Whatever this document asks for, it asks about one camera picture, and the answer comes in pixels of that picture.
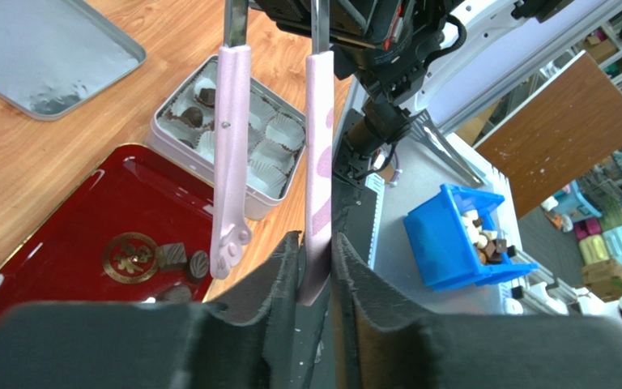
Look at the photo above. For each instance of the silver tin lid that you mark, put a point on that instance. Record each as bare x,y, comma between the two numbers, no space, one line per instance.
55,55

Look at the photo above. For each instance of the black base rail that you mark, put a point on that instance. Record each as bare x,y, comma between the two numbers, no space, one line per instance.
318,345

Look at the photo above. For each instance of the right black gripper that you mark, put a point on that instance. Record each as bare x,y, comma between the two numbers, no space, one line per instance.
387,45

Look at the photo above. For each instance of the blue plastic bin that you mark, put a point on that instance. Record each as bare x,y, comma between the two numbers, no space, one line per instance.
456,242

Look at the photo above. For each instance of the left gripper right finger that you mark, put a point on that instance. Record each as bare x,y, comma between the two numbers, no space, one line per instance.
383,339

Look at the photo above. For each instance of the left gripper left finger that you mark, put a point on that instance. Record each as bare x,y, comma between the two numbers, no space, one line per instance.
242,339

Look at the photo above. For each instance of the pink handled metal tongs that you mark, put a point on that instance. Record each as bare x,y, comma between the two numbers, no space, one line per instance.
230,233

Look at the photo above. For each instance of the red lacquer tray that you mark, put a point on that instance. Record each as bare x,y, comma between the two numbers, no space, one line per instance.
100,242

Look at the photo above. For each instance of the silver tin with paper cups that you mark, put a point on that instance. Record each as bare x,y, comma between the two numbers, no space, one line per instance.
276,139

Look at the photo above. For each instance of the dark chocolate piece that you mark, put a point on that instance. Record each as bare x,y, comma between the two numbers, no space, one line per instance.
198,267
206,97
180,293
171,257
192,117
187,143

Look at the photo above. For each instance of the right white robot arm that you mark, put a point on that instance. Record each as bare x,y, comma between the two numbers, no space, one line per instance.
501,35

